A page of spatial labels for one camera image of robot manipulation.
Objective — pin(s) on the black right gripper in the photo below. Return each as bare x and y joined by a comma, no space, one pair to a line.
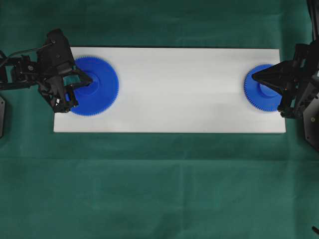
295,79

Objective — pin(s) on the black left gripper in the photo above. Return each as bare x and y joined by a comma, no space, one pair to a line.
54,61

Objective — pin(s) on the large blue gear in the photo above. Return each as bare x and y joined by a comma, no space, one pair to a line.
102,92

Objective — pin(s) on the small blue gear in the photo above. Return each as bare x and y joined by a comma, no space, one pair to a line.
260,96

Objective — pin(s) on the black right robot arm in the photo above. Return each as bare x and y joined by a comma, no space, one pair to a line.
313,9

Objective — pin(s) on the white board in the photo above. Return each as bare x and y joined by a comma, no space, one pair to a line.
178,90

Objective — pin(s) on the green table cloth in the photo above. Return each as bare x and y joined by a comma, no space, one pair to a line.
153,186

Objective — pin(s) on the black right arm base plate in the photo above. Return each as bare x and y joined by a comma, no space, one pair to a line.
311,123

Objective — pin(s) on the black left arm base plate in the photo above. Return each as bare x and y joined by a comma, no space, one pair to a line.
2,112

